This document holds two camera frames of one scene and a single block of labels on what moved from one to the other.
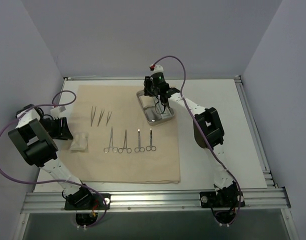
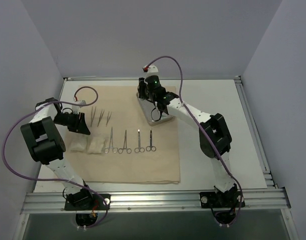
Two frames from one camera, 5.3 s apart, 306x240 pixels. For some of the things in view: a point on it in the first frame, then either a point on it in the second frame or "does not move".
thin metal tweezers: (101, 116) does not move
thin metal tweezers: (92, 118) does not move
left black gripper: (59, 127) -> (76, 122)
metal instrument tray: (154, 111) does not move
